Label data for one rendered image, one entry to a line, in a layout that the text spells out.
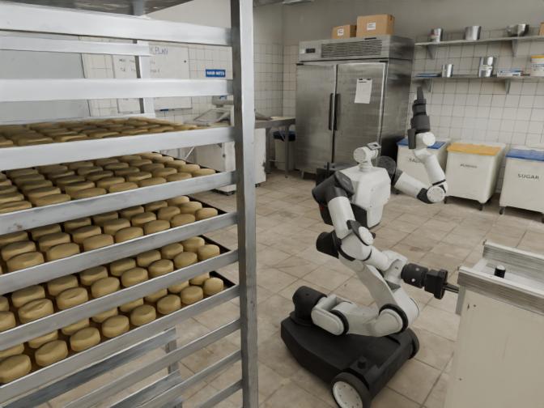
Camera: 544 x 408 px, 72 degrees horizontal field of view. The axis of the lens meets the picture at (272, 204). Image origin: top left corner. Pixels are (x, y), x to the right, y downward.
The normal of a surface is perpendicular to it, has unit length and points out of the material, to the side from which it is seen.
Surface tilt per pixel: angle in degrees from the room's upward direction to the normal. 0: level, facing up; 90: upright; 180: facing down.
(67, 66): 90
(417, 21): 90
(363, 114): 90
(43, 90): 90
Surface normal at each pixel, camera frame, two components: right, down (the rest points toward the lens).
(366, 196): 0.03, 0.23
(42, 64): 0.76, 0.21
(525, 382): -0.69, 0.22
